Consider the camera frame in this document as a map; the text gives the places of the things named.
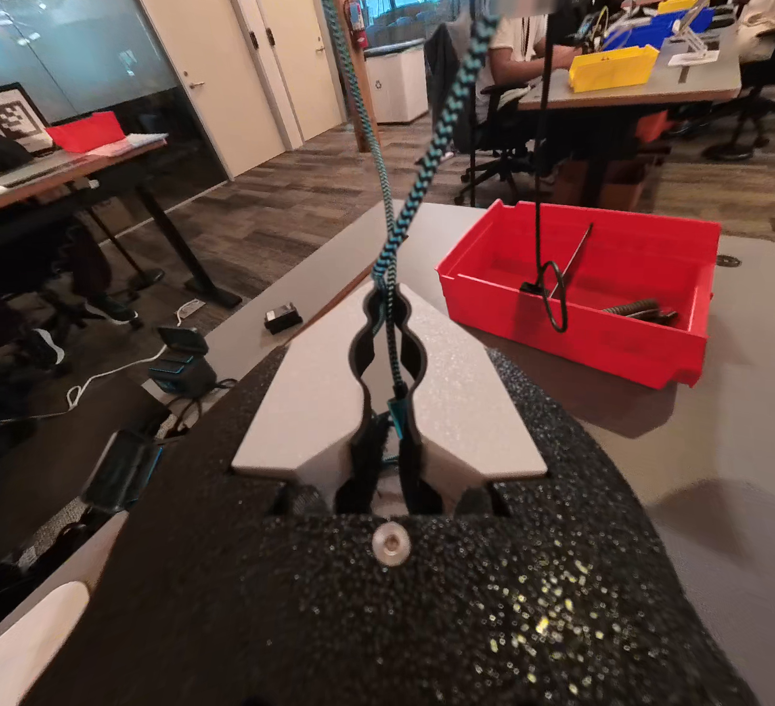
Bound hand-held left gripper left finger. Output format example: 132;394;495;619
232;282;373;508

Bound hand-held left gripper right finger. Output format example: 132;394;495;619
394;282;549;514

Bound red plastic bin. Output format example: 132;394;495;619
436;199;723;390
45;111;129;154
636;109;674;145

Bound thin black cable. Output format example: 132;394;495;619
519;14;595;333

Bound teal braided usb cable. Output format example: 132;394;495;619
304;0;505;458

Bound small black adapter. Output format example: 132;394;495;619
264;304;303;335

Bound black battery charger case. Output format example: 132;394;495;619
148;326;220;399
80;429;163;514

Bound cardboard box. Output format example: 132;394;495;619
550;156;656;211

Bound white recycling cabinet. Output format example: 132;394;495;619
362;40;429;126

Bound black office chair with jacket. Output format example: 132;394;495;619
424;21;549;209

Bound white mat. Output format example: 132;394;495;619
0;580;92;706

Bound large yellow plastic bin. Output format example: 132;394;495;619
568;44;661;95

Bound grey desk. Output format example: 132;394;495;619
518;21;744;204

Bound white door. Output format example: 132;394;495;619
233;0;347;143
104;0;287;181

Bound red fire extinguisher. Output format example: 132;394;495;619
343;0;368;54

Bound black white tag board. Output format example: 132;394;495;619
0;83;54;157

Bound blue plastic bin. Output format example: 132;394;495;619
601;8;716;53

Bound white power cable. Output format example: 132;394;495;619
0;311;185;425

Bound dark coiled cable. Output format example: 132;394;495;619
601;298;680;324

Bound wooden post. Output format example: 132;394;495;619
314;0;381;154

